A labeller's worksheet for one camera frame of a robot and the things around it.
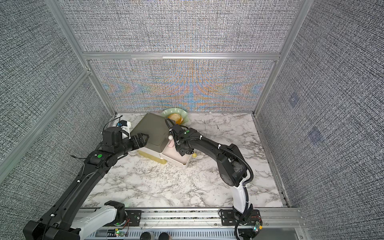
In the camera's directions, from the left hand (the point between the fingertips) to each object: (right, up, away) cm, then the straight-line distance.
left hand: (146, 136), depth 75 cm
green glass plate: (+4, +15, +38) cm, 41 cm away
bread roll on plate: (+12, +11, +31) cm, 35 cm away
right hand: (+20, -5, +15) cm, 25 cm away
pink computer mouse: (+11, -5, +13) cm, 18 cm away
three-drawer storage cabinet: (+2, +4, +16) cm, 17 cm away
